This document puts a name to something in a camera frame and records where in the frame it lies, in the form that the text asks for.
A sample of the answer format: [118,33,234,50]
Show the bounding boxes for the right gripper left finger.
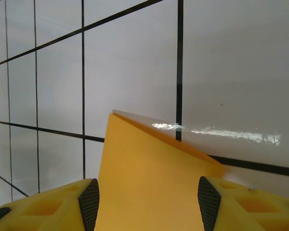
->
[0,178,101,231]

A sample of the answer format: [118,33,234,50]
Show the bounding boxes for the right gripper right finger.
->
[197,176,289,231]

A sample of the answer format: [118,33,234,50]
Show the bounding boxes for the yellow paper sheet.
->
[93,110,226,231]

